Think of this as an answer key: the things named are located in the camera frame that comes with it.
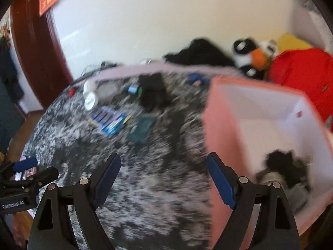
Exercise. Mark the white plastic bottle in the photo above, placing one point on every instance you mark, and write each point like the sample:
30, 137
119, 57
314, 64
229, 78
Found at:
91, 100

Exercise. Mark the small red item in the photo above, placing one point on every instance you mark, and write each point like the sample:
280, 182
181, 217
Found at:
71, 92

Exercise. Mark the small blue white tube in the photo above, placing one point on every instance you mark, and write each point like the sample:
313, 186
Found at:
132, 89

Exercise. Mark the dark hanging coat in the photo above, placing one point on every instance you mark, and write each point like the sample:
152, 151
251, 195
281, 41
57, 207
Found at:
9, 83

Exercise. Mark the pink cardboard box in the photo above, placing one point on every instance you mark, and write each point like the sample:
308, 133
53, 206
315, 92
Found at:
229, 125

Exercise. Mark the clear plastic bag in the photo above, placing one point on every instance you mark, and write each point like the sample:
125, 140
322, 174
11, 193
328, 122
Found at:
106, 91

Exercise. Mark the black gloves with white mark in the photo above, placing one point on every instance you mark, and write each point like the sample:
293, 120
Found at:
278, 161

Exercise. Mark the red backpack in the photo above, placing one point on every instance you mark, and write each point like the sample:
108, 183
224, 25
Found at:
299, 70

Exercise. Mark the black sock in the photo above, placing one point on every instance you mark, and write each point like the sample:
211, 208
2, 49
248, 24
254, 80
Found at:
153, 91

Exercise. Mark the yellow pillow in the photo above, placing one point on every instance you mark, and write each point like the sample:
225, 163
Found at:
291, 41

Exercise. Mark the small silver item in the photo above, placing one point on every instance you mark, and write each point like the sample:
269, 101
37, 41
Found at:
145, 62

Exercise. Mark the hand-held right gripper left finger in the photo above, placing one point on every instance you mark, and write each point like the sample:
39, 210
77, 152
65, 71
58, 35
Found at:
108, 179

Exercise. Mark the penguin plush toy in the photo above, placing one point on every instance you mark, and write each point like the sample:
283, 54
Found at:
247, 60

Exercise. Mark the green striped item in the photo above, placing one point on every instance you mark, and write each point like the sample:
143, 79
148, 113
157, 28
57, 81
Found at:
299, 164

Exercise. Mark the black cloth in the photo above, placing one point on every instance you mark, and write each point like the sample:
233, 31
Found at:
200, 53

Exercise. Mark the dark wooden door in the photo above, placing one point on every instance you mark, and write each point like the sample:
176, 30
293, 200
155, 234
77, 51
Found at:
39, 57

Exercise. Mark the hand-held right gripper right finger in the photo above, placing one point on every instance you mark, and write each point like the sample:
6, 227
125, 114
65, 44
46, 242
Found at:
221, 182

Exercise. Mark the blue battery pack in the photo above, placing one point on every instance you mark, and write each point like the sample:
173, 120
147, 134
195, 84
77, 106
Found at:
109, 119

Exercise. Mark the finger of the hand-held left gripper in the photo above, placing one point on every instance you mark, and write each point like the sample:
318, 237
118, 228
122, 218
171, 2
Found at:
44, 174
24, 164

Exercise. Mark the blue figurine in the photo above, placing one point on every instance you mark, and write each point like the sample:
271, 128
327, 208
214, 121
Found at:
195, 78

